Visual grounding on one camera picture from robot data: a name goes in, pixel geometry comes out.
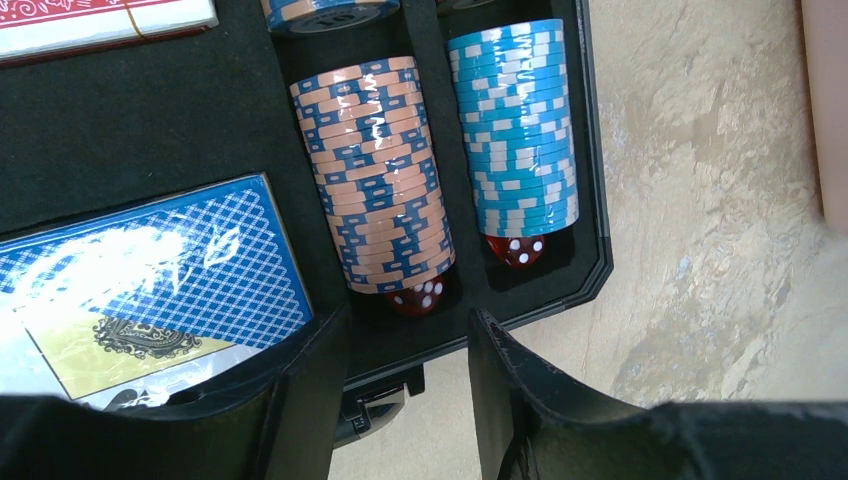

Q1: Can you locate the black poker set case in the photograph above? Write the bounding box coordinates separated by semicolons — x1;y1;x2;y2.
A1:
1;1;613;445

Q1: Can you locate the blue card deck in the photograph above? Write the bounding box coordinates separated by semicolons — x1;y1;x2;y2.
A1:
1;174;313;410

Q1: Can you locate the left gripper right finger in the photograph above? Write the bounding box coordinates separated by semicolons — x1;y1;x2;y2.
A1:
468;309;847;479

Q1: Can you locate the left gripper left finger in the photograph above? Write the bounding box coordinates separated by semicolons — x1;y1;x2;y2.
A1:
1;305;351;479

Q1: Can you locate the light blue chip stack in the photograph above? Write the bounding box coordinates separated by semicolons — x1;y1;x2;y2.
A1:
446;18;579;238

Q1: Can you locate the tan chip stack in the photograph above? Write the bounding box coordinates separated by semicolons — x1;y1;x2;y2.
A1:
261;0;457;295

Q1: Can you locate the red card deck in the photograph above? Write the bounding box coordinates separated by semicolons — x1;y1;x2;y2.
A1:
1;0;218;64

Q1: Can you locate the pink plastic storage box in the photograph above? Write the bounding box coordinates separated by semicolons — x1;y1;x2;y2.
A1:
801;0;847;233

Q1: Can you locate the red die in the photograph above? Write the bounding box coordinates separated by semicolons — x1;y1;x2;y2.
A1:
485;235;545;269
384;276;446;317

